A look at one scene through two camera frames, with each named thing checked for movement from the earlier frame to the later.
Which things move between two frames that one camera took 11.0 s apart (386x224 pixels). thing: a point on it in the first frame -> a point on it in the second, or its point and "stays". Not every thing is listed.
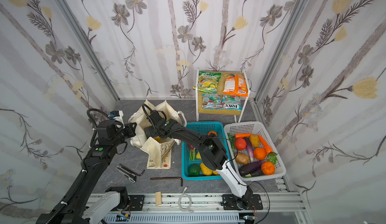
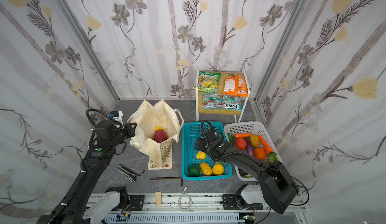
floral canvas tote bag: [159, 152] stays
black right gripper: [151, 131] -> [202, 142]
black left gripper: [131, 129] stays
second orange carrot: [242, 135] stays
